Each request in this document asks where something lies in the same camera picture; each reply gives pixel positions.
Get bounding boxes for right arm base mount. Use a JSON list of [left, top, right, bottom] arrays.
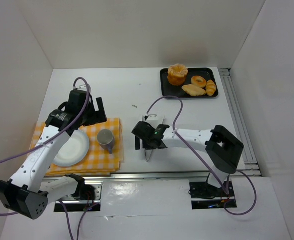
[[188, 180, 237, 210]]

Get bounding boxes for yellow checkered cloth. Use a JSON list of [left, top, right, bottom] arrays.
[[29, 117, 125, 177]]

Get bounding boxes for black tray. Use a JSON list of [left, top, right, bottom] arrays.
[[160, 67, 219, 99]]

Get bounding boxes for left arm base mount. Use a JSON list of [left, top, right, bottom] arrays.
[[61, 182, 102, 213]]

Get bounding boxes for oval shell-shaped bread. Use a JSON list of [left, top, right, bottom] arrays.
[[181, 84, 206, 97]]

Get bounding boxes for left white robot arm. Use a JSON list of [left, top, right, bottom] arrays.
[[0, 89, 107, 220]]

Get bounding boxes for metal tongs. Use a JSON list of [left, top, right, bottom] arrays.
[[144, 149, 154, 162]]

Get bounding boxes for ring donut bread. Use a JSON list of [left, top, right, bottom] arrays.
[[191, 75, 207, 88]]

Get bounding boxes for purple grey cup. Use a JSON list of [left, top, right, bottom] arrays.
[[96, 129, 115, 154]]

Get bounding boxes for striped croissant bread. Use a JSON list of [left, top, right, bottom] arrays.
[[205, 80, 217, 97]]

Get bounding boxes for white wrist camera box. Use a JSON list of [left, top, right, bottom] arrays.
[[142, 114, 165, 127]]

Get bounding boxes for tall flower-shaped bread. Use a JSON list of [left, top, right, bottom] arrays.
[[167, 64, 188, 86]]

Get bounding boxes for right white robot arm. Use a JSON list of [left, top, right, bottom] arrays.
[[131, 96, 244, 192]]

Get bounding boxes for white plate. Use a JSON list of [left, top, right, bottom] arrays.
[[53, 130, 90, 167]]

